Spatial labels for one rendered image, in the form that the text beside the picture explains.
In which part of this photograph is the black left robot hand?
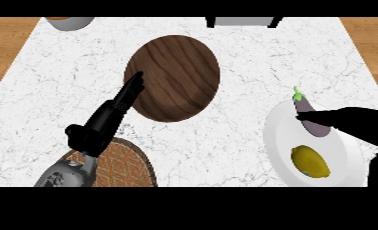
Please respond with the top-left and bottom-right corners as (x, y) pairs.
(63, 70), (146, 158)

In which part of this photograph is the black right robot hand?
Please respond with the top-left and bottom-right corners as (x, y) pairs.
(293, 106), (378, 188)

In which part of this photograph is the white plate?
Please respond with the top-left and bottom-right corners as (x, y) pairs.
(262, 99), (369, 188)

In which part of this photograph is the yellow lemon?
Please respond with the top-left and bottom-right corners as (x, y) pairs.
(289, 145), (332, 179)

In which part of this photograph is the grey bowl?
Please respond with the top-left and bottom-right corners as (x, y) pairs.
(44, 17), (95, 32)

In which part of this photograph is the purple eggplant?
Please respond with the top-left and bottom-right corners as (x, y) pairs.
(290, 86), (333, 138)

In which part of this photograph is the round brown woven placemat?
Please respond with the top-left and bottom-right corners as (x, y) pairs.
(60, 136), (159, 188)

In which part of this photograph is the round dark wooden board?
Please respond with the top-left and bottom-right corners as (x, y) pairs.
(122, 34), (221, 123)

